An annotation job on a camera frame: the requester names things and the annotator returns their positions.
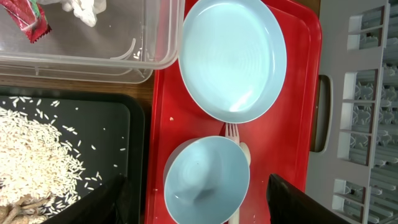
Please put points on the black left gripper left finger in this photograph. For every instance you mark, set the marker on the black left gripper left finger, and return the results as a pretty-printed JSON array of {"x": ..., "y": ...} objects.
[{"x": 106, "y": 204}]

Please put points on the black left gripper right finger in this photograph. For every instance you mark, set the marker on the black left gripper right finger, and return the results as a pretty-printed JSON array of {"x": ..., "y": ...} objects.
[{"x": 287, "y": 204}]

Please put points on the white plastic spoon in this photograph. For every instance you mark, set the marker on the white plastic spoon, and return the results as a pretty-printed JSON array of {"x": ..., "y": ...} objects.
[{"x": 234, "y": 219}]

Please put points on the white rice pile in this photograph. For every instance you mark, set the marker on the white rice pile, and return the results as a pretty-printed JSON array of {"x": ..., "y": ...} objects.
[{"x": 36, "y": 160}]

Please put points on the light blue bowl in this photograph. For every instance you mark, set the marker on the light blue bowl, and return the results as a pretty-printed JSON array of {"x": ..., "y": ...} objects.
[{"x": 205, "y": 180}]

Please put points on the peanut shells pile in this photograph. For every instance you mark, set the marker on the peanut shells pile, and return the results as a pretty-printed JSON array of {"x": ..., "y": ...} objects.
[{"x": 24, "y": 211}]

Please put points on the light blue plate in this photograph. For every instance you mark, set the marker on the light blue plate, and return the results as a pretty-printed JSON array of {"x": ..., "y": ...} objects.
[{"x": 233, "y": 58}]

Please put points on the white tissue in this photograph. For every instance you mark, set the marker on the white tissue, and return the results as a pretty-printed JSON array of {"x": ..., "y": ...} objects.
[{"x": 85, "y": 10}]

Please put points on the red snack wrapper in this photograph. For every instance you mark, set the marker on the red snack wrapper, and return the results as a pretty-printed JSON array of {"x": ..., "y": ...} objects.
[{"x": 29, "y": 17}]

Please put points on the grey dishwasher rack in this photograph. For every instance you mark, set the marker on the grey dishwasher rack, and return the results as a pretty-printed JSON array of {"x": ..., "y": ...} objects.
[{"x": 354, "y": 172}]

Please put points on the black food waste tray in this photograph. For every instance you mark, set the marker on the black food waste tray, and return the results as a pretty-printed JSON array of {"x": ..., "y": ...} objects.
[{"x": 110, "y": 135}]

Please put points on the clear plastic waste bin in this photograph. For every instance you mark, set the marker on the clear plastic waste bin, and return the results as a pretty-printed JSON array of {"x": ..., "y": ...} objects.
[{"x": 131, "y": 39}]

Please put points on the white plastic fork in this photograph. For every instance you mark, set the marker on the white plastic fork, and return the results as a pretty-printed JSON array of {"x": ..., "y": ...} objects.
[{"x": 232, "y": 133}]

